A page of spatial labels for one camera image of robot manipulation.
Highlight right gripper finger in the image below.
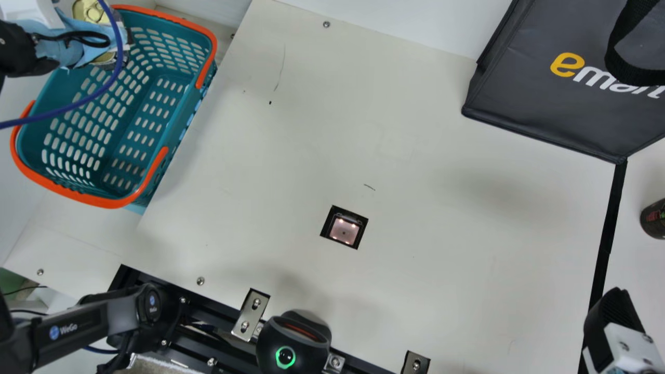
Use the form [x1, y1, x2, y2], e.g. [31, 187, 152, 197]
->
[582, 287, 665, 374]

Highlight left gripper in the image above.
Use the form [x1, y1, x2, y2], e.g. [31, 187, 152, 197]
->
[16, 8, 125, 69]

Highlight gold rectangular tin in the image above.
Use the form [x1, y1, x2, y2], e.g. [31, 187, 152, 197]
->
[72, 0, 121, 67]

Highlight teal shopping basket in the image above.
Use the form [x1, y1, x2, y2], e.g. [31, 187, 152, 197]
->
[9, 4, 219, 215]

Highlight small square scanner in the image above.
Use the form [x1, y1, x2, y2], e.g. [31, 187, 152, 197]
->
[320, 205, 369, 250]

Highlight black strip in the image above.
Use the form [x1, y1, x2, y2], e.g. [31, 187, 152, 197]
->
[578, 160, 628, 374]

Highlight dark coffee bottle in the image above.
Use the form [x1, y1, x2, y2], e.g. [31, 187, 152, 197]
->
[640, 197, 665, 241]

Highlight black device with green light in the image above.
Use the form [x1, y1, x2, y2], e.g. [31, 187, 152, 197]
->
[256, 310, 332, 374]

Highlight blue cable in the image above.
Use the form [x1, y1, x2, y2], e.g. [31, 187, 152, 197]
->
[83, 343, 122, 357]
[0, 0, 126, 130]

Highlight dark grey bag with straps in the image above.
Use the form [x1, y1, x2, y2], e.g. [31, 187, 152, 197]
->
[461, 0, 665, 165]

